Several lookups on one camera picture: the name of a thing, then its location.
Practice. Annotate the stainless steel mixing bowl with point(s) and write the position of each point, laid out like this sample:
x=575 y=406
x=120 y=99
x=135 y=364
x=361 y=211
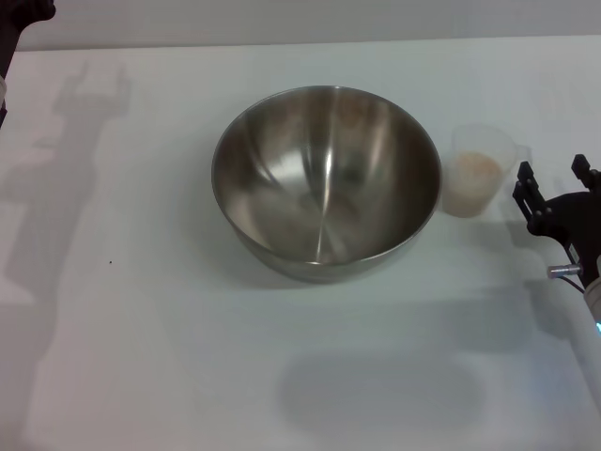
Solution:
x=324 y=188

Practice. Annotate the clear plastic measuring cup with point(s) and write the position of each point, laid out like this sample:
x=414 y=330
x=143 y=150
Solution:
x=469 y=141

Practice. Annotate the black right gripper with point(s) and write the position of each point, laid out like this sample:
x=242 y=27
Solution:
x=575 y=221

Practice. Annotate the white rice grains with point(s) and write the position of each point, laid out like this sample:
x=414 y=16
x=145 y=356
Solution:
x=472 y=183

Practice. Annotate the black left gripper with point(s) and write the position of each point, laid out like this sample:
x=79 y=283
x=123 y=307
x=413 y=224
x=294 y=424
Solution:
x=11 y=28

